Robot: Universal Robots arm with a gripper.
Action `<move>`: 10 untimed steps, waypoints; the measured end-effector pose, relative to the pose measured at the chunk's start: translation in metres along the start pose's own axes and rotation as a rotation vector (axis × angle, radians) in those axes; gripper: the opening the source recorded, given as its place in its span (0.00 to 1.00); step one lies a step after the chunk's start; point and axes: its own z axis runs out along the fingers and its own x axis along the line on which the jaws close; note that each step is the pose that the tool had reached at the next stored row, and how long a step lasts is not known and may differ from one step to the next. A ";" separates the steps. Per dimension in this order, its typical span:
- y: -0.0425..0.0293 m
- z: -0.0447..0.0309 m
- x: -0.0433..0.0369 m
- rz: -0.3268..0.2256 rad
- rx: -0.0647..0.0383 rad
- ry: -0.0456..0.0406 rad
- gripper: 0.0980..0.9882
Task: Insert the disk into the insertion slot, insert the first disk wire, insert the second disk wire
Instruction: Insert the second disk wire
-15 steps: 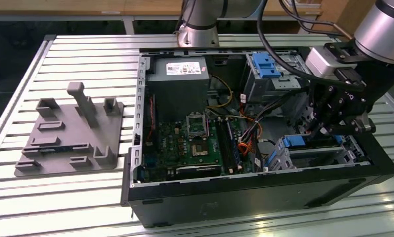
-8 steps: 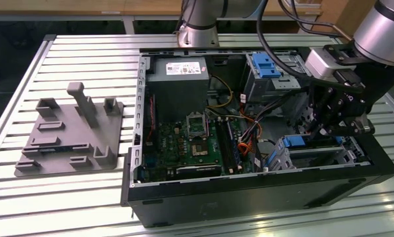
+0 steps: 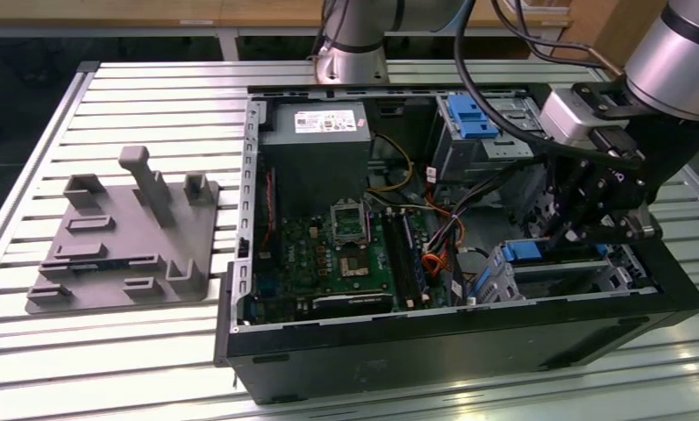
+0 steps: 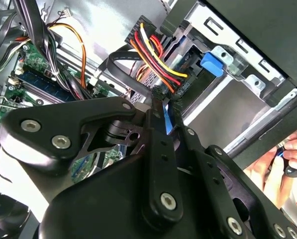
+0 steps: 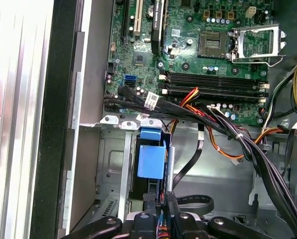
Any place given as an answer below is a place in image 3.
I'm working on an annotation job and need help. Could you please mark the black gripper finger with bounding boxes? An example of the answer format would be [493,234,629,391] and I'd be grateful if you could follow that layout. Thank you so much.
[541,157,597,241]
[560,204,665,246]

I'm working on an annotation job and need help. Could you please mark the hard disk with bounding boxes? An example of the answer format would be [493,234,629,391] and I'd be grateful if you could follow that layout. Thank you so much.
[498,239,612,267]

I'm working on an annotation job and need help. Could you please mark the red orange yellow power wire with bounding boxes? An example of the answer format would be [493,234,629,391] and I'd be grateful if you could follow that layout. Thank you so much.
[418,213,466,280]

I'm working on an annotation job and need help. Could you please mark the metal disk bay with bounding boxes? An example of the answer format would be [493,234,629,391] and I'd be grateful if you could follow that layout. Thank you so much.
[473,239,658,304]

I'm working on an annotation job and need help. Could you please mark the black RAM slot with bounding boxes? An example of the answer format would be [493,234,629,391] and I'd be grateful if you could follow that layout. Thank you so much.
[405,208,434,306]
[381,208,412,311]
[397,208,425,308]
[388,208,418,310]

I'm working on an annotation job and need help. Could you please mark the metal drive cage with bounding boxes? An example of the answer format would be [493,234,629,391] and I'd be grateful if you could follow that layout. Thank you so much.
[432,92,561,179]

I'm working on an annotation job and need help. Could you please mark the blue drive latch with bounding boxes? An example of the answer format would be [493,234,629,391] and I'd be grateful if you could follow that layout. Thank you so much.
[445,94,501,141]

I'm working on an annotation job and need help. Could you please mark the metal socket cover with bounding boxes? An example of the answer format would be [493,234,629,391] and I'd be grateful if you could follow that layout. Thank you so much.
[329,197,368,246]

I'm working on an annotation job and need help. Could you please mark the CPU socket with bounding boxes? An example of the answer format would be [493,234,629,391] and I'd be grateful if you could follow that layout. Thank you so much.
[337,250,374,281]

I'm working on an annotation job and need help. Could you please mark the black open PC case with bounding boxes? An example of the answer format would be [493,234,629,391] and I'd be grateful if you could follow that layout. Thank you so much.
[212,82,699,405]

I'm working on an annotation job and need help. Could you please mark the grey power supply unit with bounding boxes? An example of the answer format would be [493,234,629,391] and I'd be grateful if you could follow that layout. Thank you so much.
[258,101,374,223]

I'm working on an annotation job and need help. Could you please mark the black graphics card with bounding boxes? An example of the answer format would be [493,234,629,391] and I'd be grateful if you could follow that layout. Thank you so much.
[308,289,396,316]

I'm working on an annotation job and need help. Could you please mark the green motherboard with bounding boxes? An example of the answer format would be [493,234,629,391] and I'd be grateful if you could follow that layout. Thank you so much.
[253,192,464,315]

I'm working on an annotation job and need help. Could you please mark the grey parts rack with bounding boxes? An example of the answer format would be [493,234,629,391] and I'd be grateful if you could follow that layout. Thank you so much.
[24,146,220,316]

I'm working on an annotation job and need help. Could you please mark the black cable bundle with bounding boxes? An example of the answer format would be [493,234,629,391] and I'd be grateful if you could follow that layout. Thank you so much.
[450,164,552,220]

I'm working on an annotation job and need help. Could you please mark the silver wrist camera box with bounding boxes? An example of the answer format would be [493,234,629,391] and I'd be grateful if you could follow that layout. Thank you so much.
[537,85,626,146]

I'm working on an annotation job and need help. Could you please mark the yellow cable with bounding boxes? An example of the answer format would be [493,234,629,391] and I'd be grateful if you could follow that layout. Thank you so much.
[364,132,416,194]

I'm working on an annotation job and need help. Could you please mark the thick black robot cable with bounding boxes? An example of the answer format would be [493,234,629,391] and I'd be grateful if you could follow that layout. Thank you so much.
[452,0,642,170]

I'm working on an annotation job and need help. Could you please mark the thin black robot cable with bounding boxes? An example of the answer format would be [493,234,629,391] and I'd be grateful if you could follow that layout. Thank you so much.
[492,0,625,78]

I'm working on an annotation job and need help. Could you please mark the wooden desk white frame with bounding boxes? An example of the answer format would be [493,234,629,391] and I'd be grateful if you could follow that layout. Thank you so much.
[0,0,572,61]

